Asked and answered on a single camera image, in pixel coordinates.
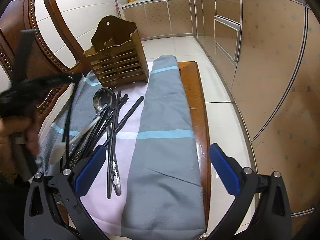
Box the black chopstick rightmost diagonal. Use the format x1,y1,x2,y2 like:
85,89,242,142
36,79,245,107
112,96,144,138

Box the carved brown wooden chair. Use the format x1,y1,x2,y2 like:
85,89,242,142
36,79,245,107
1,0,91,122

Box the steel spoon patterned handle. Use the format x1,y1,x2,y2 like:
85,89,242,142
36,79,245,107
107,119,123,197

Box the person left hand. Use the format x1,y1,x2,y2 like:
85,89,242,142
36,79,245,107
1,116,39,184

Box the brown wooden utensil holder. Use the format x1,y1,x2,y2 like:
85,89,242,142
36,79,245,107
84,15,149,88

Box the beige kitchen base cabinets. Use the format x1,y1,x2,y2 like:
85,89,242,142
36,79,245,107
121,0,320,230

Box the black chopstick bundle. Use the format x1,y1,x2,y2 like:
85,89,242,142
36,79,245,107
62,93,130,168

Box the grey pink checked cloth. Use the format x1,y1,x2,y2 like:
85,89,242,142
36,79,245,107
37,55,207,239

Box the steel ladle spoon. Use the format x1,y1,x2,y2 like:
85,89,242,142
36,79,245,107
69,87,116,150

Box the round coaster with lettering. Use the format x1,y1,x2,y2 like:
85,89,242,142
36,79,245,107
69,150,82,170

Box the black chopstick vertical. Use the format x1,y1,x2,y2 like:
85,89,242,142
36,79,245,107
106,90,121,199

